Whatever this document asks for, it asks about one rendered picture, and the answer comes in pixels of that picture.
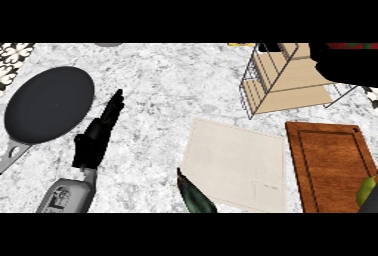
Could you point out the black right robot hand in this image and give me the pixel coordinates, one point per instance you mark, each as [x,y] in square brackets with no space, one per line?
[352,66]

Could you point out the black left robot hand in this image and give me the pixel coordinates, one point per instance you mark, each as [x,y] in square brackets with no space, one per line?
[95,140]

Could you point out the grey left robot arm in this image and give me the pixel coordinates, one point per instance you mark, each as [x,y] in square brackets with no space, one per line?
[67,196]

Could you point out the beige placemat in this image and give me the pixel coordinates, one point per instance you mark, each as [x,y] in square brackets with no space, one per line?
[237,163]

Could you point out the red and green object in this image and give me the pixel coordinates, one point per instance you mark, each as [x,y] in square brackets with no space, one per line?
[355,45]

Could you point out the black frying pan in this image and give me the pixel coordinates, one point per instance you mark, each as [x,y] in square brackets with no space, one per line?
[50,103]

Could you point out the yellow object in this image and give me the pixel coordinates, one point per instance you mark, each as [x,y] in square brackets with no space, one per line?
[242,44]

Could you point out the dark green vegetable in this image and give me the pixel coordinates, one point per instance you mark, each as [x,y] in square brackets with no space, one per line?
[197,198]

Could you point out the grey round object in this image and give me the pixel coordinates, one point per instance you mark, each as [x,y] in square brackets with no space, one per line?
[109,44]

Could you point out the black and white patterned mat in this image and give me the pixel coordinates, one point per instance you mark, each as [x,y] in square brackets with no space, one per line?
[11,60]

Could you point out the brown wooden cutting board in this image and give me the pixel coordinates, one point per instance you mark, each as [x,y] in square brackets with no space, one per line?
[330,166]

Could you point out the yellow-green vegetable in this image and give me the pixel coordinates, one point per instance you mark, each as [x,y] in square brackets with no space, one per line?
[367,190]

